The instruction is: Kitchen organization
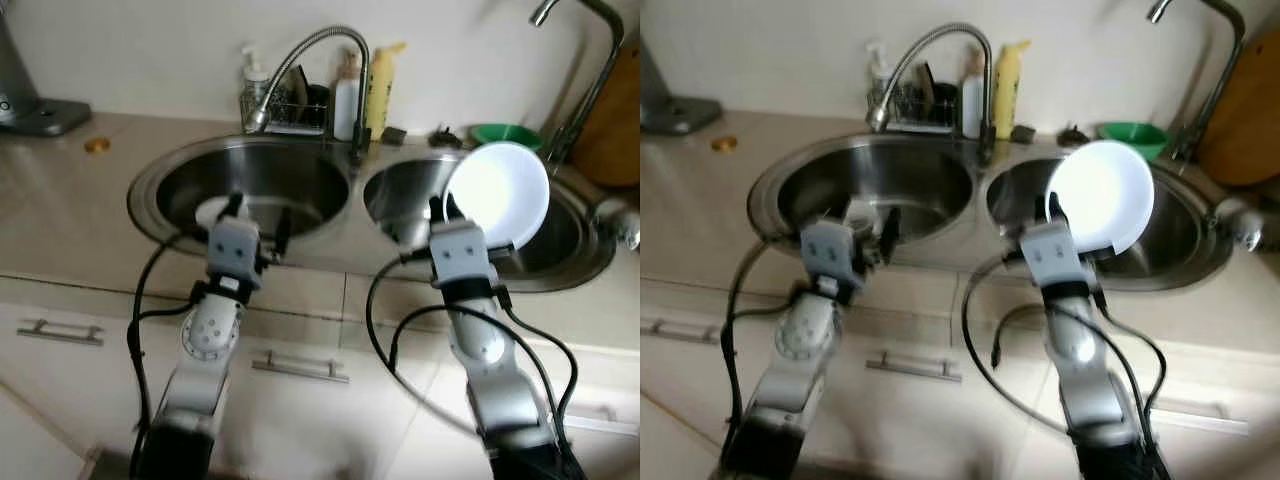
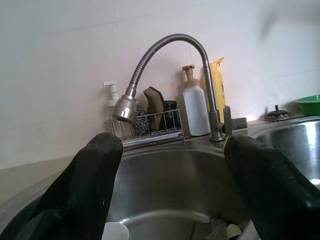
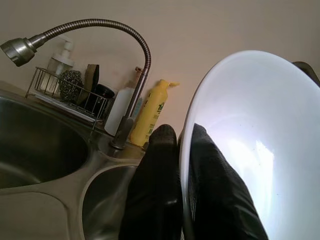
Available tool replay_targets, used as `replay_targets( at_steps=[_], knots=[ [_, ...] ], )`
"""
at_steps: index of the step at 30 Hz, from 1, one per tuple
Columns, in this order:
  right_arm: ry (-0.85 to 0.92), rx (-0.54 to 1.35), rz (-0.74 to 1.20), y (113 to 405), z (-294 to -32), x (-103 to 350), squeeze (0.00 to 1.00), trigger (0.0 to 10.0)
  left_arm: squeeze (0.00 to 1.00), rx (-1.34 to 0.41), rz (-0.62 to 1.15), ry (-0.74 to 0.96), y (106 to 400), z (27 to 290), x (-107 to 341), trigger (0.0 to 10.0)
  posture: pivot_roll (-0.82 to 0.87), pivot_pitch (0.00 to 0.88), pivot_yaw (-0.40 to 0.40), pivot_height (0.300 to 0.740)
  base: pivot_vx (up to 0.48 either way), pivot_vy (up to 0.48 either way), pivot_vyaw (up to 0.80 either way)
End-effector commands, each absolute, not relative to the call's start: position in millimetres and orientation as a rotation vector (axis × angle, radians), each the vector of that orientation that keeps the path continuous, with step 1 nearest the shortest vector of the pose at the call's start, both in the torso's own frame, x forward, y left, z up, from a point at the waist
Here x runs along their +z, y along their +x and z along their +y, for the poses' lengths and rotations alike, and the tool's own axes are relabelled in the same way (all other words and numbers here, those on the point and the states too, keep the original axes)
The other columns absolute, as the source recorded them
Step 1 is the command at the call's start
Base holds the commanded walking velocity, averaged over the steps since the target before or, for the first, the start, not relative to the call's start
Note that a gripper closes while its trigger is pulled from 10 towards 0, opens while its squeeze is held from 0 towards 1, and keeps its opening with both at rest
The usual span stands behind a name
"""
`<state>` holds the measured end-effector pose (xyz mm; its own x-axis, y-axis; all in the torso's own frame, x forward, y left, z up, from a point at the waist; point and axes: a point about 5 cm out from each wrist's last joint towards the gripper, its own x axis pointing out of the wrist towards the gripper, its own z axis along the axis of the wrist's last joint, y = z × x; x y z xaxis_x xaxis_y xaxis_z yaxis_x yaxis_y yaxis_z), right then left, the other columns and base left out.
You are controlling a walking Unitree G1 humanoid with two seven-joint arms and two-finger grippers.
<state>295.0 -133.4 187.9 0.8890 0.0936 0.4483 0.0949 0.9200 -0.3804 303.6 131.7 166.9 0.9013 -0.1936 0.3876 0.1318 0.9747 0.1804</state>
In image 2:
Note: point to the steel wool scrubber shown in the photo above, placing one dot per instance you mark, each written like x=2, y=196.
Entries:
x=139, y=120

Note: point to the yellow detergent bottle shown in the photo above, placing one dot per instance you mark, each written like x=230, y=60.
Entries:
x=218, y=85

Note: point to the grey block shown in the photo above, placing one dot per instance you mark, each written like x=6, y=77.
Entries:
x=238, y=123

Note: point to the green plastic basin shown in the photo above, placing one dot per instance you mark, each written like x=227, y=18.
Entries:
x=310, y=105

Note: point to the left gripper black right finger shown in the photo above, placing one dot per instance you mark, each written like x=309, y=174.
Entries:
x=272, y=195

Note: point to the white pump bottle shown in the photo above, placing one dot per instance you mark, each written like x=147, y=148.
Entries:
x=196, y=112

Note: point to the black stove burner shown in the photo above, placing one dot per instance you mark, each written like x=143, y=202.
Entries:
x=277, y=115

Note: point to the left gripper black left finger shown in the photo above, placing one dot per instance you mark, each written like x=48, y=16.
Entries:
x=80, y=190

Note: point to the stainless steel sink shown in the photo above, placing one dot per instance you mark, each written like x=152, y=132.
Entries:
x=170, y=180

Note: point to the white wall hook holder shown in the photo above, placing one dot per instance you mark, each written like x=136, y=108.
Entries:
x=112, y=96

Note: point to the brown curved sponge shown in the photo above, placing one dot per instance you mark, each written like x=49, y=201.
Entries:
x=153, y=102

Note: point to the steel gooseneck faucet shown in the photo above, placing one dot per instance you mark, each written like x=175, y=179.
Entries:
x=215, y=120

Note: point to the beige scrap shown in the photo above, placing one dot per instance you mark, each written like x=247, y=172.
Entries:
x=233, y=230

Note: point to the white ceramic dish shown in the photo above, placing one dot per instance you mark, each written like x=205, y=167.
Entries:
x=116, y=232

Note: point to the black scrubbing brush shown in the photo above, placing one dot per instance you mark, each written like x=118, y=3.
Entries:
x=171, y=107

